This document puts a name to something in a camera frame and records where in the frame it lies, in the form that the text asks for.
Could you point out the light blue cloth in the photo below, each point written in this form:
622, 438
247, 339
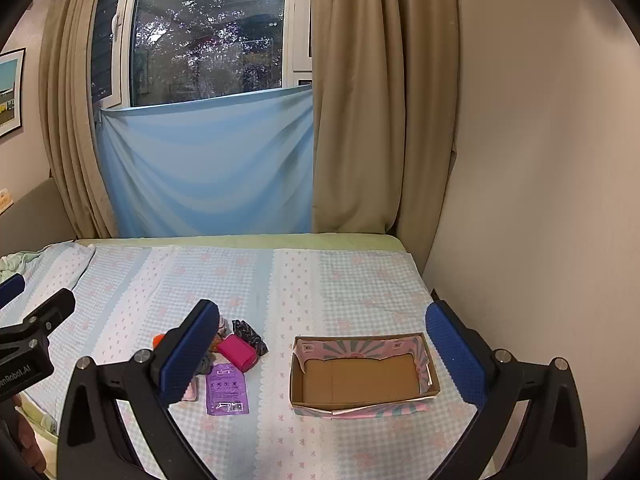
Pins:
200, 170

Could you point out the pink and blue printed blanket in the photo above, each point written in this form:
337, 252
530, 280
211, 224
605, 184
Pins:
300, 290

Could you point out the grey-beige headboard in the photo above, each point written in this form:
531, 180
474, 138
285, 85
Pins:
35, 215

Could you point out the magenta pouch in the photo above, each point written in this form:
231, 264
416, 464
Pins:
237, 352

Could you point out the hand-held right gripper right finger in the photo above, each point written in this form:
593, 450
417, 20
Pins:
455, 355

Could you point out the light green bed sheet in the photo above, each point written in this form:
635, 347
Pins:
250, 241

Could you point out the grey soft cloth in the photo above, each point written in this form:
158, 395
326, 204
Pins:
205, 364

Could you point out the purple packet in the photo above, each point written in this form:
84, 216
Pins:
227, 390

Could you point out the window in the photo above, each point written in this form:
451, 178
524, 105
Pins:
200, 35

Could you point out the person's left hand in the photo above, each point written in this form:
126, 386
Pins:
25, 440

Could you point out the small pink block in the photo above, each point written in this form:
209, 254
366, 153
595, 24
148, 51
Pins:
192, 392

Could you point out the cardboard box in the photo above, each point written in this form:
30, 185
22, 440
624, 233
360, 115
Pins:
350, 380

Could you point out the orange pompom toy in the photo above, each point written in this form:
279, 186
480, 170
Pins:
159, 341

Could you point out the pale green cloth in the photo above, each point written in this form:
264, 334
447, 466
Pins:
15, 262

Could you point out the beige curtain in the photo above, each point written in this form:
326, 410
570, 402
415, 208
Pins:
75, 135
375, 110

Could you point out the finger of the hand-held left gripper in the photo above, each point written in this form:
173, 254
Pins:
52, 307
10, 287

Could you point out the dark patterned scrunchie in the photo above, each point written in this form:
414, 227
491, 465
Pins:
252, 337

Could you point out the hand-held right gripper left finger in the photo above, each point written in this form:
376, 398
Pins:
192, 355

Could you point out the framed wall picture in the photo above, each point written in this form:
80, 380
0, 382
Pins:
10, 95

